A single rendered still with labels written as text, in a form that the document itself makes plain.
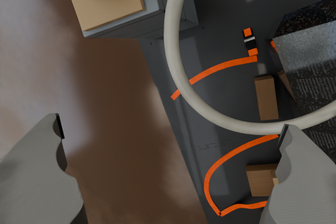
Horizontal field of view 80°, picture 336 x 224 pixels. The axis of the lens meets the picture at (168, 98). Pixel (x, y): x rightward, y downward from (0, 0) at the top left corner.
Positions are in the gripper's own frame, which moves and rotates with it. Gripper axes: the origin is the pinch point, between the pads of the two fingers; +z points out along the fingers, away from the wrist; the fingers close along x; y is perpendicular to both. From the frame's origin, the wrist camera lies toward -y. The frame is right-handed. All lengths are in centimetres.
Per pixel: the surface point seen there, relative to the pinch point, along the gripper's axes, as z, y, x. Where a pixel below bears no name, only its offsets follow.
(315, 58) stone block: 67, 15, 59
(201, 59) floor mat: 146, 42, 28
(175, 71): 28.3, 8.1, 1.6
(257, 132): 28.3, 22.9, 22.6
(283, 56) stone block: 78, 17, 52
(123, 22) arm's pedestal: 80, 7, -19
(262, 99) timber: 115, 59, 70
